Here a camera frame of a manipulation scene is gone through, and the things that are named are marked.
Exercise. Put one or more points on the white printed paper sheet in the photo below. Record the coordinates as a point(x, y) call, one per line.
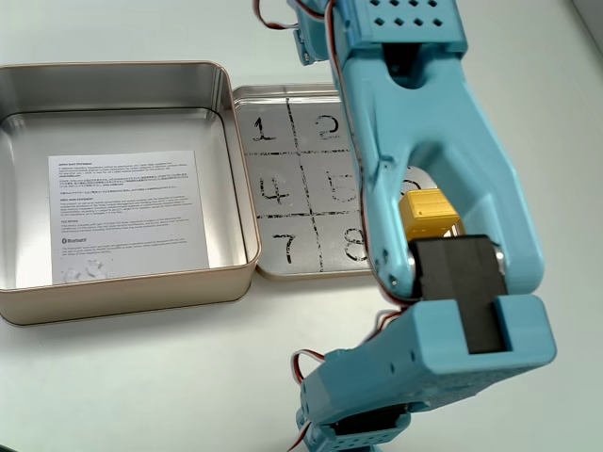
point(127, 212)

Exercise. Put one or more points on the numbered metal tin lid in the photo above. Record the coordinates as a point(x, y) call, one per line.
point(278, 165)

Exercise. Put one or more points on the clear glue blob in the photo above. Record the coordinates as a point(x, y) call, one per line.
point(70, 276)
point(96, 270)

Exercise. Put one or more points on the yellow block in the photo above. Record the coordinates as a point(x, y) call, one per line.
point(424, 207)

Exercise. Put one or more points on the gold metal tin box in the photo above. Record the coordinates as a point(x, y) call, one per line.
point(118, 94)

